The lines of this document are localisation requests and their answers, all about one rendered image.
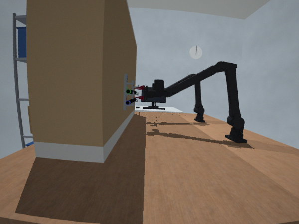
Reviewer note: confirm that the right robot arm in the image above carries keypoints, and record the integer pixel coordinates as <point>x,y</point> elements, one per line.
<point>198,104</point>

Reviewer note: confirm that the black bar with green ends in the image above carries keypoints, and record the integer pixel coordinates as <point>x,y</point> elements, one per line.
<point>128,91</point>

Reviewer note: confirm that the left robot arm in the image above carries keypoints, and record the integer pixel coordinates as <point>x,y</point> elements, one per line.
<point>234,119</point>

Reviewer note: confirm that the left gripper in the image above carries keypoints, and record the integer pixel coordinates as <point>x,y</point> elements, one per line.
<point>147,92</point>

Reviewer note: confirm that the black bar with blue ends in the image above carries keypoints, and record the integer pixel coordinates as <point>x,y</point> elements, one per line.
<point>130,101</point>

